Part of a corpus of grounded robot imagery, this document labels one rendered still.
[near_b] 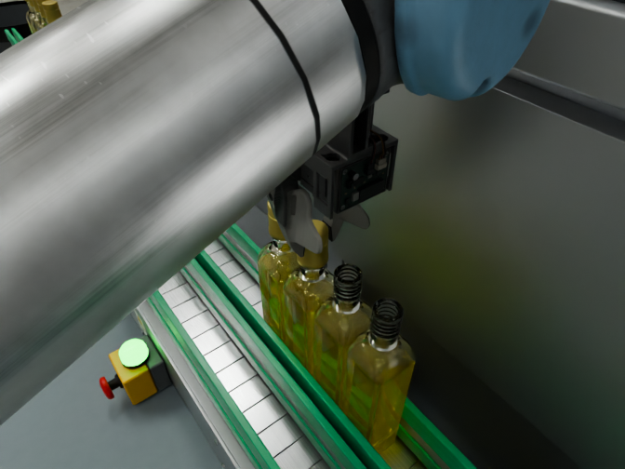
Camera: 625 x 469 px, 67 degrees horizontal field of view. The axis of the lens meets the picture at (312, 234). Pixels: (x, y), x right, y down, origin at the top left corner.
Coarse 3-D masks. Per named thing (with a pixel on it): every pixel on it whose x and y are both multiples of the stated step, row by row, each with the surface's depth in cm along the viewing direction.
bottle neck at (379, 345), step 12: (384, 300) 46; (372, 312) 45; (384, 312) 47; (396, 312) 45; (372, 324) 46; (384, 324) 44; (396, 324) 44; (372, 336) 47; (384, 336) 45; (396, 336) 46; (384, 348) 47
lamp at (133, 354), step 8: (128, 344) 76; (136, 344) 76; (144, 344) 77; (120, 352) 75; (128, 352) 75; (136, 352) 75; (144, 352) 76; (128, 360) 75; (136, 360) 75; (144, 360) 76
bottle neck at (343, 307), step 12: (348, 264) 49; (336, 276) 48; (348, 276) 50; (360, 276) 48; (336, 288) 49; (348, 288) 48; (360, 288) 49; (336, 300) 50; (348, 300) 49; (348, 312) 50
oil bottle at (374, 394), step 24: (360, 336) 49; (360, 360) 48; (384, 360) 47; (408, 360) 48; (360, 384) 50; (384, 384) 47; (408, 384) 52; (360, 408) 53; (384, 408) 51; (384, 432) 56
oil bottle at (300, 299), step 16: (288, 288) 55; (304, 288) 54; (320, 288) 54; (288, 304) 57; (304, 304) 54; (288, 320) 59; (304, 320) 55; (288, 336) 62; (304, 336) 57; (304, 352) 59
